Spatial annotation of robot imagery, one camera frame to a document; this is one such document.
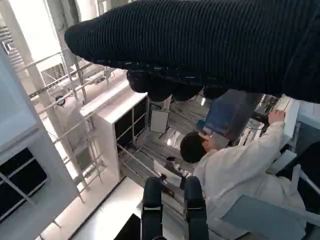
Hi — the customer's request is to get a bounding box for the right hand in black glove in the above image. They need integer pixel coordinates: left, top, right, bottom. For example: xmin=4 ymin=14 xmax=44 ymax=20
xmin=64 ymin=0 xmax=320 ymax=105

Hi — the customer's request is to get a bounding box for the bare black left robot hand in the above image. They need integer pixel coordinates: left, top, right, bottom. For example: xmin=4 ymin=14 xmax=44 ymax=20
xmin=119 ymin=176 xmax=210 ymax=240

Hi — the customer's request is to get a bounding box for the blue computer monitor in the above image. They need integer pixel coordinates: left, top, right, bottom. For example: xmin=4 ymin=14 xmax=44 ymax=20
xmin=197 ymin=89 xmax=256 ymax=141

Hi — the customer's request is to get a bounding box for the white board on stand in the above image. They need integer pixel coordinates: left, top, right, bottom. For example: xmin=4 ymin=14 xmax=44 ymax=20
xmin=149 ymin=109 xmax=171 ymax=134

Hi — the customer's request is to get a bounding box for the white grille unit with slats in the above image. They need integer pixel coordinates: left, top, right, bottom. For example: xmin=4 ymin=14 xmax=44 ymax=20
xmin=79 ymin=92 xmax=151 ymax=183

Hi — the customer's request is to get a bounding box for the person in cream coat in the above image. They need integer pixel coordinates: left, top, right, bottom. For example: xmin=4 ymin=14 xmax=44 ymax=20
xmin=179 ymin=109 xmax=310 ymax=240

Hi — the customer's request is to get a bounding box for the grey office chair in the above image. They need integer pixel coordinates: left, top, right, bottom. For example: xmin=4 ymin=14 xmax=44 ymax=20
xmin=221 ymin=142 xmax=320 ymax=240

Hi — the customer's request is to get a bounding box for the white metal rack frame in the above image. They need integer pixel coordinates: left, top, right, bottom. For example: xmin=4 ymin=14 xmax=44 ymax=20
xmin=24 ymin=49 xmax=111 ymax=198

